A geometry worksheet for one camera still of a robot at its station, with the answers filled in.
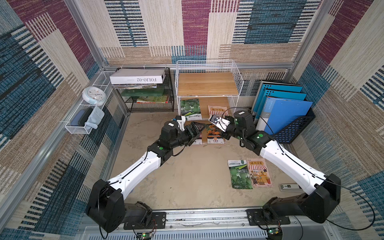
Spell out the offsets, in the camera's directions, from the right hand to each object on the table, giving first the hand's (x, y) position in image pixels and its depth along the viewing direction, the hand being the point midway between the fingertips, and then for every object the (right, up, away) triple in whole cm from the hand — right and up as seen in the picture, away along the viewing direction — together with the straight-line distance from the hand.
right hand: (217, 119), depth 77 cm
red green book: (-39, +14, +24) cm, 47 cm away
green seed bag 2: (-14, +6, +10) cm, 19 cm away
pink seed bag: (+1, +5, +8) cm, 10 cm away
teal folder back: (+38, +20, +15) cm, 45 cm away
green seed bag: (+14, -31, +11) cm, 36 cm away
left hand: (-8, -5, -3) cm, 10 cm away
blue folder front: (+36, +4, +10) cm, 38 cm away
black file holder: (+45, -10, +17) cm, 49 cm away
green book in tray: (-43, +17, +17) cm, 50 cm away
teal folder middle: (+38, +15, +14) cm, 43 cm away
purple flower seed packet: (-9, -14, +25) cm, 30 cm away
